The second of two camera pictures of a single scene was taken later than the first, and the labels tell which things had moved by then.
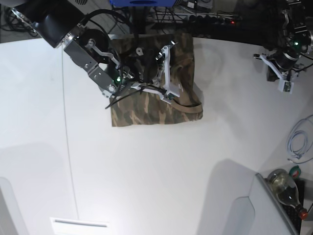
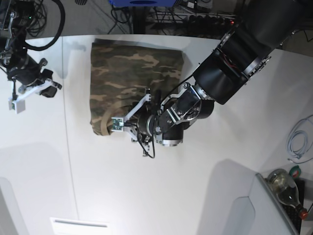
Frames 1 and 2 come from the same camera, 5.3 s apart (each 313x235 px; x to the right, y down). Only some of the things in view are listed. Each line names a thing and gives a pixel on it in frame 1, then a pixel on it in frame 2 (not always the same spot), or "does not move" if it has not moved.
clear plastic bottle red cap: [283, 187] does not move
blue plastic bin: [144, 3] does not move
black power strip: [208, 20] does not move
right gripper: [286, 60] -> [146, 122]
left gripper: [142, 64] -> [28, 73]
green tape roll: [295, 172] does not move
